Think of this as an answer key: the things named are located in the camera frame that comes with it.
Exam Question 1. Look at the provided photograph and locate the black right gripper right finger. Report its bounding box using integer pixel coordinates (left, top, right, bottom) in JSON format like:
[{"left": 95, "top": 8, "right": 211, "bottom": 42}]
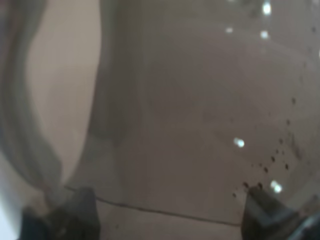
[{"left": 241, "top": 186, "right": 320, "bottom": 240}]

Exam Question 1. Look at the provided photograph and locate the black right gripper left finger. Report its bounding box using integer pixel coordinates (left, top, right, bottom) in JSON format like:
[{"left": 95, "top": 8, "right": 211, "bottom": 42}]
[{"left": 21, "top": 187, "right": 101, "bottom": 240}]

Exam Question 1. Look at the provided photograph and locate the brown translucent water bottle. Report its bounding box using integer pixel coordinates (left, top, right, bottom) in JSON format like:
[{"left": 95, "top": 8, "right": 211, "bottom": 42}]
[{"left": 0, "top": 0, "right": 320, "bottom": 226}]

